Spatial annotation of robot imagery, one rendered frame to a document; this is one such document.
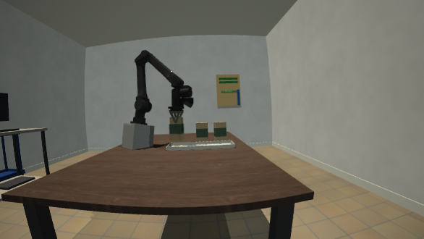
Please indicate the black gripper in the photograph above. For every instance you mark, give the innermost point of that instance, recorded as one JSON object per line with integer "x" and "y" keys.
{"x": 175, "y": 109}

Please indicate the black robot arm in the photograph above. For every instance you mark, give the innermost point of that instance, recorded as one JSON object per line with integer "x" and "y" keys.
{"x": 143, "y": 104}

